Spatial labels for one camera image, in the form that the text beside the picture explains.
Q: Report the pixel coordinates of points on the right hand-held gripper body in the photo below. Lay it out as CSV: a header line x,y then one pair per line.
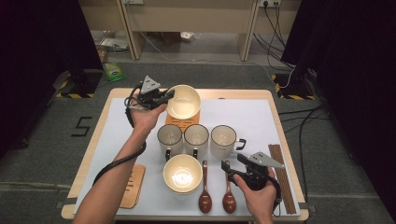
x,y
258,177

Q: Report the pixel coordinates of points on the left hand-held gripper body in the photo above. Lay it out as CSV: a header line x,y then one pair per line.
x,y
149,99

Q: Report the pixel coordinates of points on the cream ceramic bowl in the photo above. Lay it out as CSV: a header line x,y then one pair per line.
x,y
183,104
183,193
182,174

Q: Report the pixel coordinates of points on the row of brown chopsticks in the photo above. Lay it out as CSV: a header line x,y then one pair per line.
x,y
281,180

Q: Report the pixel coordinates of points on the brown wooden spoon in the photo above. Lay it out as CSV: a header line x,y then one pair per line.
x,y
205,202
229,202

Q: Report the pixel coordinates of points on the square wooden cutout coaster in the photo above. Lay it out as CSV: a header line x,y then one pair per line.
x,y
135,186
182,123

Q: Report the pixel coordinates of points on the person's left hand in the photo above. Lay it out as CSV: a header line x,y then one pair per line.
x,y
146,119

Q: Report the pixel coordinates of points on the person's right hand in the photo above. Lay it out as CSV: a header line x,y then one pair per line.
x,y
261,205

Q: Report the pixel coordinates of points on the white ribbed black-rimmed mug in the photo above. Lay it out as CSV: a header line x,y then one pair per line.
x,y
169,137
196,137
222,140

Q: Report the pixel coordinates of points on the white table mat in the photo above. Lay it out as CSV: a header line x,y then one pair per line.
x,y
249,118

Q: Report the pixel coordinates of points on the green plastic packet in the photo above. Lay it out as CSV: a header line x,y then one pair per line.
x,y
114,72

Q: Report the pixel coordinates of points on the small white packet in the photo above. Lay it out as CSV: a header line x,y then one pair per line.
x,y
186,35

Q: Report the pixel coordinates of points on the clear plastic bag clutter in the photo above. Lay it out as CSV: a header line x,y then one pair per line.
x,y
113,43

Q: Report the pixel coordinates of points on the black hazard-striped stand base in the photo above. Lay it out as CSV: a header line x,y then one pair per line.
x,y
292,85
84,85

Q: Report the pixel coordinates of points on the beige wooden desk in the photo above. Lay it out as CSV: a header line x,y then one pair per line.
x,y
186,18

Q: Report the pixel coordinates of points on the black curtain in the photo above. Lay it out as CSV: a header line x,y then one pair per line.
x,y
37,62
358,77

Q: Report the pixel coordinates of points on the grey metal table bracket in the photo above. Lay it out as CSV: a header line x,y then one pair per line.
x,y
309,207

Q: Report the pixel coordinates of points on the white wall socket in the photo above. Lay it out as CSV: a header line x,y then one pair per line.
x,y
269,2

